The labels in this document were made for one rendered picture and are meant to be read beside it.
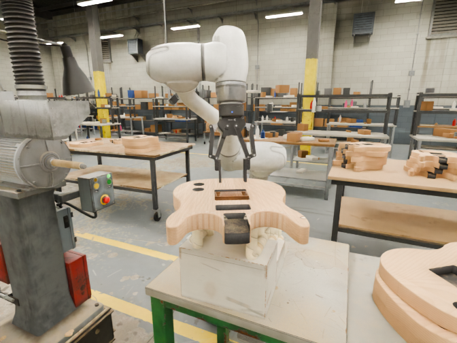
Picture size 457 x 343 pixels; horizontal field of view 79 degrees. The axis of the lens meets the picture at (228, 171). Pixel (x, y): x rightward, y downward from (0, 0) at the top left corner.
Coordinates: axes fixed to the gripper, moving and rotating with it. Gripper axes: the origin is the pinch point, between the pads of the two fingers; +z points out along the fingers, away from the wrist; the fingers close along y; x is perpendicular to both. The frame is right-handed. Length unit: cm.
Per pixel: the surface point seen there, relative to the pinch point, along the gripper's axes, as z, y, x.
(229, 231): 10.6, 2.4, 22.5
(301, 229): 10.1, -13.5, 24.4
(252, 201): 7.2, -4.9, 8.1
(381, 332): 44, -40, 14
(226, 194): 6.2, 2.2, 3.1
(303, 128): -31, -191, -515
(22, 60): -41, 77, -29
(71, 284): 73, 91, -76
